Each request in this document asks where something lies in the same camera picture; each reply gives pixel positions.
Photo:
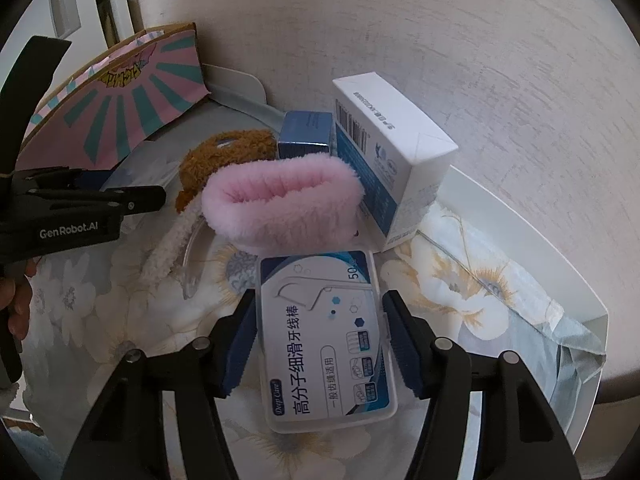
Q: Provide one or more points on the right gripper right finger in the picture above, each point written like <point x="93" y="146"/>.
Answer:
<point x="520" y="437"/>

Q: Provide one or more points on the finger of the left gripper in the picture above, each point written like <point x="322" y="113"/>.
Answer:
<point x="131" y="200"/>

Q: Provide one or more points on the white fluffy hair band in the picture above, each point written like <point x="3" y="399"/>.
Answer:
<point x="165" y="254"/>

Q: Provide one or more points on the white blue carton box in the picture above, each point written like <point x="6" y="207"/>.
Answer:
<point x="400" y="155"/>

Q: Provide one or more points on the pink fluffy headband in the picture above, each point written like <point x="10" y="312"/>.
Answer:
<point x="284" y="207"/>

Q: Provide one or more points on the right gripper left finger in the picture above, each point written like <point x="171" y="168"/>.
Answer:
<point x="123" y="435"/>

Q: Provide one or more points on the person's left hand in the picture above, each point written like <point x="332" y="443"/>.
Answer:
<point x="15" y="298"/>

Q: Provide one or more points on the small dark blue box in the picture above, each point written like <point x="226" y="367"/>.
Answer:
<point x="305" y="132"/>

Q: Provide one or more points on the clear floss pick box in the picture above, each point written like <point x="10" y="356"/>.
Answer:
<point x="324" y="347"/>

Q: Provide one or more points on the pink teal cardboard box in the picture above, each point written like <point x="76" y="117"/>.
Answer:
<point x="104" y="111"/>

